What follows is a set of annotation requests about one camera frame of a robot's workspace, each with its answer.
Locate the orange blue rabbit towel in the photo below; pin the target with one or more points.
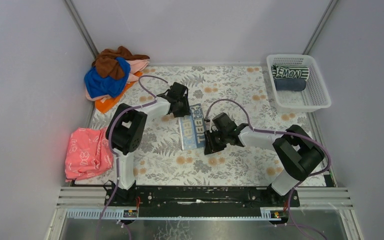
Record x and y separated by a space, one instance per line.
192 129

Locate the white plastic basket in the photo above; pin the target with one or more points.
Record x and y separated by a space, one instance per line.
314 97

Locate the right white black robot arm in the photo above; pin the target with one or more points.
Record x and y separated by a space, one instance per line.
298 153

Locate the striped lemon rolled towel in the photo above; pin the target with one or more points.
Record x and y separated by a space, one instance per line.
281 71

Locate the floral table mat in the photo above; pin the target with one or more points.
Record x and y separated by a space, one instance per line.
243 93

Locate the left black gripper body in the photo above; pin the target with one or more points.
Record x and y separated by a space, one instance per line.
181 108

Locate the brown towel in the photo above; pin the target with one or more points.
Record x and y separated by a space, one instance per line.
106 63

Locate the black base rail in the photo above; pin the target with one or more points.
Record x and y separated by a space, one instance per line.
198 201

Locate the light pink towel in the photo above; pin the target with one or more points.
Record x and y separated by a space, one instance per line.
136 66

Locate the pink patterned towel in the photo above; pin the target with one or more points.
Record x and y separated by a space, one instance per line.
88 154

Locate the dark blue rolled towel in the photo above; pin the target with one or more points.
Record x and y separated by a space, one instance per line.
290 84

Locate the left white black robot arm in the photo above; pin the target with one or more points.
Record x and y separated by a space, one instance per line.
126 128

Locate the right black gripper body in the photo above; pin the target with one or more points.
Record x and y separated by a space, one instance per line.
213 141

